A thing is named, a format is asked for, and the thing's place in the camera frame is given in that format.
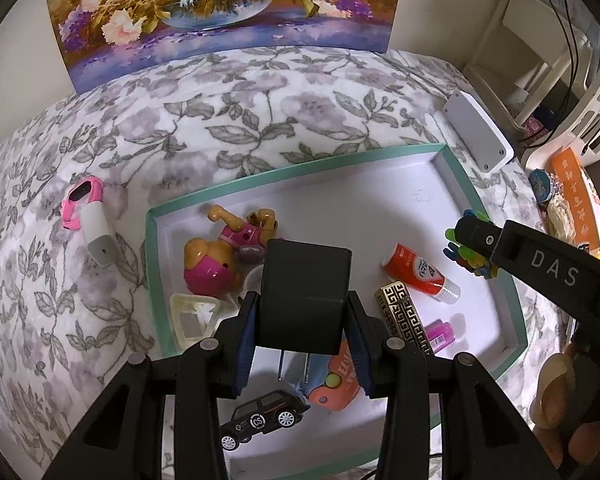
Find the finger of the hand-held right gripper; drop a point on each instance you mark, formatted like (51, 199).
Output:
(475, 235)

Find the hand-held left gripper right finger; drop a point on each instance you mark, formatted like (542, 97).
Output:
(357, 355)

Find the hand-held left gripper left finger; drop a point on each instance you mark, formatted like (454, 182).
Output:
(244, 355)

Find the multicolour plastic toy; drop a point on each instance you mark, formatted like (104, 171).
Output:
(455, 250)

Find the orange case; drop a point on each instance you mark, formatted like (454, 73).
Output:
(337, 385)

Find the gold patterned box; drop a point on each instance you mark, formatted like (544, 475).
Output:
(402, 310)

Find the black toy car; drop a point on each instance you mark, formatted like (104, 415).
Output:
(260, 417)

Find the cream triangular plastic clip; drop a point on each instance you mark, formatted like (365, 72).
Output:
(180, 305)

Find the pink small bottle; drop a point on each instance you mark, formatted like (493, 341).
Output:
(437, 335)

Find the black charger adapter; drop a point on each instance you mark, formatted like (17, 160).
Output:
(300, 290)

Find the teal-edged white tray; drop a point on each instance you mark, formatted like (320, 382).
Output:
(330, 210)

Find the person's right hand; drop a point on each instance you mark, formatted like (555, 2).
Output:
(550, 390)

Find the red white tube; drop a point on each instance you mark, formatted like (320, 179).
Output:
(415, 270)

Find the blue round tin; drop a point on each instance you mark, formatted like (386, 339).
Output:
(545, 187)

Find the orange book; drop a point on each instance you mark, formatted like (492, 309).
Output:
(577, 190)

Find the pink toy dog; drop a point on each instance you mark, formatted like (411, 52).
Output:
(207, 272)

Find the white rectangular device box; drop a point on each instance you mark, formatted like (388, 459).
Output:
(475, 130)

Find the white plastic chair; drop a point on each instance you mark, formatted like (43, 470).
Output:
(595, 105)

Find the white charger adapter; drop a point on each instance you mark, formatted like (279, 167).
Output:
(97, 232)

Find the white wooden stool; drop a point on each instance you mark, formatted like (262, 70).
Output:
(515, 25)

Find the pink kids watch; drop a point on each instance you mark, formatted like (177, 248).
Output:
(80, 195)

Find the floral grey white blanket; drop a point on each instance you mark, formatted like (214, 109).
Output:
(105, 135)

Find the flower painting poster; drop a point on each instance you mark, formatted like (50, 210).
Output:
(205, 10)

